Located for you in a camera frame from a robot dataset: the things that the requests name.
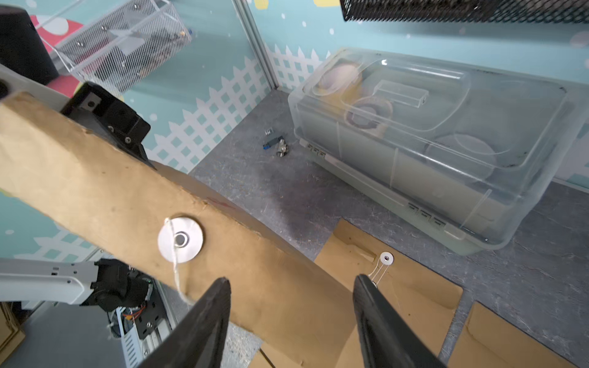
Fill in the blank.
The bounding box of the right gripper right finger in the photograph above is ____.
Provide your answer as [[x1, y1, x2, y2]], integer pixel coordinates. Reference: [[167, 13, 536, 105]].
[[353, 274, 444, 367]]

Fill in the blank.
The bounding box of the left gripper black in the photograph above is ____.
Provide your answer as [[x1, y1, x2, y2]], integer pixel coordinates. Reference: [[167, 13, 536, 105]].
[[61, 82, 151, 166]]

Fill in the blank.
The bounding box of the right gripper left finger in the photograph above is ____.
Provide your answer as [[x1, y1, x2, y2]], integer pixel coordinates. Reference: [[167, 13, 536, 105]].
[[140, 278, 231, 368]]

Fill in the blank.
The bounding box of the brown file bag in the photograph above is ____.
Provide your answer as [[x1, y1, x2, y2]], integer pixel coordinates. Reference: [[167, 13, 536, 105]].
[[448, 302, 574, 368], [1, 93, 355, 367], [314, 219, 463, 356]]

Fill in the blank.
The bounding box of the bag closure string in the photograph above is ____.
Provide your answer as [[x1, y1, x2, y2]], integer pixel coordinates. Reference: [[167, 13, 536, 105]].
[[367, 251, 396, 288], [164, 217, 196, 307]]

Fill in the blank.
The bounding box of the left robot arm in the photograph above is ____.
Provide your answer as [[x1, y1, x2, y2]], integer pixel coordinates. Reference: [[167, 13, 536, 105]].
[[1, 5, 156, 316]]

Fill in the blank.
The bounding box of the small metal parts cluster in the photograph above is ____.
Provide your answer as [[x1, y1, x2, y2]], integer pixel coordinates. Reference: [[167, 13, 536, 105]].
[[262, 128, 290, 158]]

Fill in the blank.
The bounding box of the clear plastic storage box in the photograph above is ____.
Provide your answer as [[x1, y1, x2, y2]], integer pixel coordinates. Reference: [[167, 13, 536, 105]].
[[288, 48, 588, 255]]

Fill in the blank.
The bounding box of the yellow tape roll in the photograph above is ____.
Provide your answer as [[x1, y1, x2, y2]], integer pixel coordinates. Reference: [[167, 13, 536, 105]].
[[313, 62, 363, 105]]

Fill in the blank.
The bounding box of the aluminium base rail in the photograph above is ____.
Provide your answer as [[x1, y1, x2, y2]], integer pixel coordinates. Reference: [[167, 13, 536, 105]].
[[107, 282, 177, 367]]

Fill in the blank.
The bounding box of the white wire mesh basket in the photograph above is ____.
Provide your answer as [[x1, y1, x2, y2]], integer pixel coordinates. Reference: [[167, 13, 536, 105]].
[[31, 0, 192, 97]]

